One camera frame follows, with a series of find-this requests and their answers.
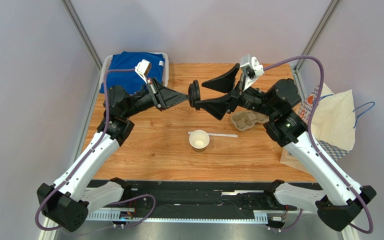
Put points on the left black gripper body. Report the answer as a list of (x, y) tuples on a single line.
[(153, 93)]

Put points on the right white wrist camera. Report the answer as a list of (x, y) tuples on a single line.
[(251, 71)]

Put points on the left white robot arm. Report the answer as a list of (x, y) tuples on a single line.
[(88, 169)]

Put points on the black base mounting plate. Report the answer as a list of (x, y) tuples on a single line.
[(199, 201)]

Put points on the white wrapped straw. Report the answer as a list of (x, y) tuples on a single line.
[(219, 135)]

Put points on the blue checkered paper bag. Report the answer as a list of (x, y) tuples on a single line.
[(335, 120)]

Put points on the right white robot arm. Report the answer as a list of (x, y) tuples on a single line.
[(340, 199)]

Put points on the aluminium rail frame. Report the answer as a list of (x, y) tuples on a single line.
[(302, 225)]

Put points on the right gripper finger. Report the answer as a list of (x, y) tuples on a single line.
[(223, 83), (218, 107)]

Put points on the white plastic basket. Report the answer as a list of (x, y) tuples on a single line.
[(130, 81)]

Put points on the black plastic cup lid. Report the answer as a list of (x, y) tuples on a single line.
[(194, 94)]

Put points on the grey pulp cup carrier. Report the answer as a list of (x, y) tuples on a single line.
[(247, 119)]

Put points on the brown paper coffee cup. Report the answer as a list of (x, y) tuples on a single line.
[(199, 140)]

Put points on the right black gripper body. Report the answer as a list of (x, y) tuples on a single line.
[(235, 98)]

